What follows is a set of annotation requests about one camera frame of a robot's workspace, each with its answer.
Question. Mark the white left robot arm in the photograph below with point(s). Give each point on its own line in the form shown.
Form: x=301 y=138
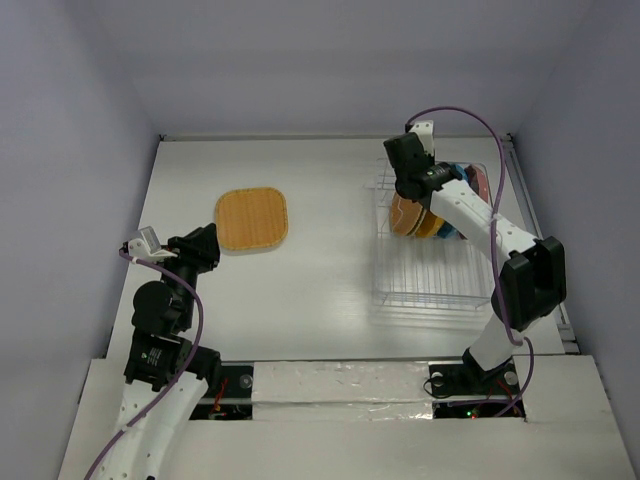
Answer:
x=168 y=371

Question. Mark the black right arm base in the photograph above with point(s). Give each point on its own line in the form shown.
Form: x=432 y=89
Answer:
x=466 y=378

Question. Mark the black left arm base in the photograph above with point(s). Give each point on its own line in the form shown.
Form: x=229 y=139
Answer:
x=231 y=400

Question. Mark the square orange woven plate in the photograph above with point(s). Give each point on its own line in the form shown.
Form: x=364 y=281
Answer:
x=251 y=219

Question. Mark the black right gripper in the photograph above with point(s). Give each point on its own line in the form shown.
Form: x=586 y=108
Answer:
x=405 y=163

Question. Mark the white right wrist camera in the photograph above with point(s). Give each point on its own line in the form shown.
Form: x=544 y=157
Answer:
x=425 y=133

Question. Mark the white wire dish rack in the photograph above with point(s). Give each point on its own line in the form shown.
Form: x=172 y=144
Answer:
x=423 y=273

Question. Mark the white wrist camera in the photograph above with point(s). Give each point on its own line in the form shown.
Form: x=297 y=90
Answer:
x=144 y=245
x=425 y=133

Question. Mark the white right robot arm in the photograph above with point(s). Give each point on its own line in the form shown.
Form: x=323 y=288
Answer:
x=529 y=273

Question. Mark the pink polka dot plate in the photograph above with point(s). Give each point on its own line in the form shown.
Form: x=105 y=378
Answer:
x=476 y=177

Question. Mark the round green-rimmed woven plate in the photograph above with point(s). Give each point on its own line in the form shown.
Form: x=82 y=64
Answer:
x=418 y=223

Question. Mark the yellow polka dot plate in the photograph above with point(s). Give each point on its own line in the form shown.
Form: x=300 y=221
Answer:
x=429 y=226

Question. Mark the oval orange woven plate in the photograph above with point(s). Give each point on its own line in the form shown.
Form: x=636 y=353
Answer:
x=402 y=215

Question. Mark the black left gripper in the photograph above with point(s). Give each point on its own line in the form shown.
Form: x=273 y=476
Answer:
x=199 y=246

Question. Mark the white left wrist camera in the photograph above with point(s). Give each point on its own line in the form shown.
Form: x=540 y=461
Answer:
x=144 y=245

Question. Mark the blue polka dot plate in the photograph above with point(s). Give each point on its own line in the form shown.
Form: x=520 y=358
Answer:
x=447 y=231

